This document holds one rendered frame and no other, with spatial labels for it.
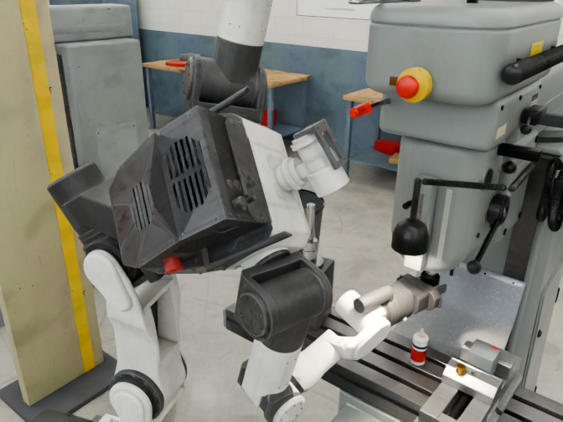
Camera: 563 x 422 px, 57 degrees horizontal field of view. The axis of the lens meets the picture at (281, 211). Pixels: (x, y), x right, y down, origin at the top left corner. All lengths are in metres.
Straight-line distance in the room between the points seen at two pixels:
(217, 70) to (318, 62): 5.42
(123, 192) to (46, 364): 1.94
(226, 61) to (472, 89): 0.44
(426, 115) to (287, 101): 5.73
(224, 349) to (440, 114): 2.26
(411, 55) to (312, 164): 0.26
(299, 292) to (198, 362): 2.15
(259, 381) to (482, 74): 0.68
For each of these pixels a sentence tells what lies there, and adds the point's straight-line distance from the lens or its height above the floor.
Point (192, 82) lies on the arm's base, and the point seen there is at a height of 1.75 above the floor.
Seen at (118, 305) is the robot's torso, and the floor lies 1.29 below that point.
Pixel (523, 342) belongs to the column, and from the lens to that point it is 1.84.
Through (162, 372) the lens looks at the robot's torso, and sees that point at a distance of 1.31.
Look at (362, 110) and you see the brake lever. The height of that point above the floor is 1.70.
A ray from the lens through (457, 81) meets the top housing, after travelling 0.96.
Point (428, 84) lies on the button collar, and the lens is 0.96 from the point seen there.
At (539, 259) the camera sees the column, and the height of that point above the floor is 1.20.
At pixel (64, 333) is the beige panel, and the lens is 2.84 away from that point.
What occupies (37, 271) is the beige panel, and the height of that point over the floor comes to 0.71.
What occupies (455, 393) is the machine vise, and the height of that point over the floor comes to 1.03.
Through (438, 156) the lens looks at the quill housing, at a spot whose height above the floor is 1.59.
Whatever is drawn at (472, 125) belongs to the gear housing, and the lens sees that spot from 1.07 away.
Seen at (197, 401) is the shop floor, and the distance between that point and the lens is 2.80.
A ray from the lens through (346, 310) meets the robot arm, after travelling 1.20.
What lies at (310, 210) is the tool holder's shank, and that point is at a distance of 1.48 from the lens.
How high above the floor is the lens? 1.93
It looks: 24 degrees down
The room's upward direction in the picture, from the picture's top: 1 degrees clockwise
